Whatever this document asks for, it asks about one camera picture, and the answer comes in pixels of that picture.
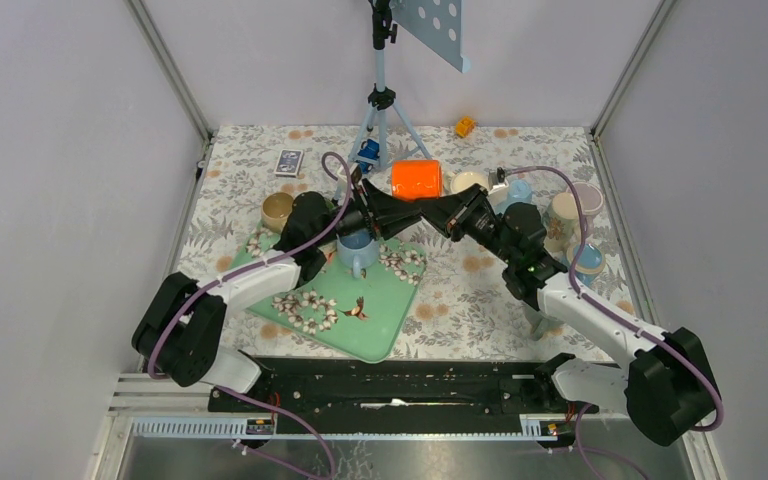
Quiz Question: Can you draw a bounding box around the purple cable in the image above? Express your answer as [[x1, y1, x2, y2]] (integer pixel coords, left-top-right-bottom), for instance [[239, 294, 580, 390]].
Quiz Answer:
[[496, 165, 726, 433], [146, 151, 356, 380]]

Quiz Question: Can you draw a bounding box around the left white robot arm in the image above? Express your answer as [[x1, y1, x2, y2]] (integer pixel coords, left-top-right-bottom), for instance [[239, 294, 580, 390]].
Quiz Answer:
[[131, 180, 422, 411]]

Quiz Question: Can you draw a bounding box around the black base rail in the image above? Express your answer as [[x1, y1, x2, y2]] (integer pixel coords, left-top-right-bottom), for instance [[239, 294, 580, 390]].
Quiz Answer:
[[208, 355, 601, 437]]

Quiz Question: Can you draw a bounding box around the light blue ribbed mug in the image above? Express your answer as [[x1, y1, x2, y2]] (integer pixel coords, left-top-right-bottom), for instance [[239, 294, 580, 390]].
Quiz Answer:
[[337, 230, 380, 278]]

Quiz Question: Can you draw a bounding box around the seahorse pattern mug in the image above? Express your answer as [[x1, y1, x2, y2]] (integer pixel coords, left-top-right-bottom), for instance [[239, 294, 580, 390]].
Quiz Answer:
[[544, 192, 591, 254]]

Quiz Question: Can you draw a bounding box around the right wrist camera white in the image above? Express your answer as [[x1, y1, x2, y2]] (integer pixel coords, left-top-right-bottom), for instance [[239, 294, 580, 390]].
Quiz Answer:
[[488, 171, 509, 206]]

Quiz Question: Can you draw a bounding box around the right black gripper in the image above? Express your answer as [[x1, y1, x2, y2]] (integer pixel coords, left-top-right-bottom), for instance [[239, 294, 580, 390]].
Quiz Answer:
[[415, 184, 517, 266]]

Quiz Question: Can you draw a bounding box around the blue butterfly mug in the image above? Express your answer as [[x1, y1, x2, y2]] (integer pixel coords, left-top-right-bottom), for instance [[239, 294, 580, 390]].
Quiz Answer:
[[562, 242, 606, 287]]

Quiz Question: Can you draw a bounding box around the cream ribbed mug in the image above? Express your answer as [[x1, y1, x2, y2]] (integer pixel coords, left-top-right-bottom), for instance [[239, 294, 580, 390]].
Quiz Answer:
[[448, 171, 490, 194]]

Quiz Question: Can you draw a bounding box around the beige mug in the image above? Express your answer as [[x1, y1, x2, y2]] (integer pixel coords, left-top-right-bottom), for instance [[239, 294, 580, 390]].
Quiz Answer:
[[260, 192, 294, 234]]

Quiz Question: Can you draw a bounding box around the green floral tray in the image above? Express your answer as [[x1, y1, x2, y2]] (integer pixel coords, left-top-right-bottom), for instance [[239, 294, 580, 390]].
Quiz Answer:
[[222, 238, 428, 363]]

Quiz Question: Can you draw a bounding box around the blue toy car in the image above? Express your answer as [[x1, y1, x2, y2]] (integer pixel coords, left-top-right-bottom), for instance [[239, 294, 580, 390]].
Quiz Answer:
[[357, 139, 380, 173]]

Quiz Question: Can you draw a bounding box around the floral tablecloth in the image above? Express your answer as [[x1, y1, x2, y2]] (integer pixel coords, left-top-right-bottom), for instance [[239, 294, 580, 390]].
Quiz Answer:
[[178, 125, 607, 362]]

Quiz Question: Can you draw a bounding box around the blue tripod stand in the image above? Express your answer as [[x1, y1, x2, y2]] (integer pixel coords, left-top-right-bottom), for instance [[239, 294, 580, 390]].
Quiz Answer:
[[349, 0, 432, 175]]

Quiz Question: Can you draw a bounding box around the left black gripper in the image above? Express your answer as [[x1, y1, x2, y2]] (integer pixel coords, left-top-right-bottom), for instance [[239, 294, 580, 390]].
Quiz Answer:
[[313, 179, 422, 248]]

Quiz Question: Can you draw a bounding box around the perforated blue calibration plate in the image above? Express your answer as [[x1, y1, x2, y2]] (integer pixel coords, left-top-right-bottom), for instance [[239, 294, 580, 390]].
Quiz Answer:
[[390, 0, 471, 73]]

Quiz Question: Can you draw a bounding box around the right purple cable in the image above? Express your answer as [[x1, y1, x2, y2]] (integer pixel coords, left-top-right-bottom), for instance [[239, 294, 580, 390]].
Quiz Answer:
[[496, 165, 726, 433]]

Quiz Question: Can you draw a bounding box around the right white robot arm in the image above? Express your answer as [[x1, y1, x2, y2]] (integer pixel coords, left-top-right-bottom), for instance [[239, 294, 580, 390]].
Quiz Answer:
[[417, 185, 724, 446]]

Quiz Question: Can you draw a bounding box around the playing card deck box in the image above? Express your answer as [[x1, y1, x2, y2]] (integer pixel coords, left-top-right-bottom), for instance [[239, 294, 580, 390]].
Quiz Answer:
[[274, 149, 304, 178]]

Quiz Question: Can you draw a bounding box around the grey blue mug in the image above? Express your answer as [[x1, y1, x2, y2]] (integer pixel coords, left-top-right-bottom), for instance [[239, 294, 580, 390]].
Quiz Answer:
[[524, 305, 564, 341]]

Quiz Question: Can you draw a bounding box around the light blue faceted mug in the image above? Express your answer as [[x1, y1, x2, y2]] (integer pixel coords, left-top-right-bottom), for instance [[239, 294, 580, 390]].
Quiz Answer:
[[494, 179, 533, 214]]

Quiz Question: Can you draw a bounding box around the orange toy block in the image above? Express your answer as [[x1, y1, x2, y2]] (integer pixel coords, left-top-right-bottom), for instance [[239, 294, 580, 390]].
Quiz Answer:
[[454, 116, 477, 138]]

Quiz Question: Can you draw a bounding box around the orange mug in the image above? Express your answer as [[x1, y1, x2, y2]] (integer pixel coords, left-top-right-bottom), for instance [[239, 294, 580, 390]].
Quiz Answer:
[[391, 159, 444, 201]]

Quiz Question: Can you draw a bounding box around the lilac mug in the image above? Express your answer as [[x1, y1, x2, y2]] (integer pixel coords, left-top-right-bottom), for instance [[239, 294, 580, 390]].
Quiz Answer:
[[573, 182, 605, 218]]

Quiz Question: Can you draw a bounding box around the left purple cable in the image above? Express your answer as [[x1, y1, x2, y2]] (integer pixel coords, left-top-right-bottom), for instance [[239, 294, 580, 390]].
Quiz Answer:
[[146, 151, 356, 380]]

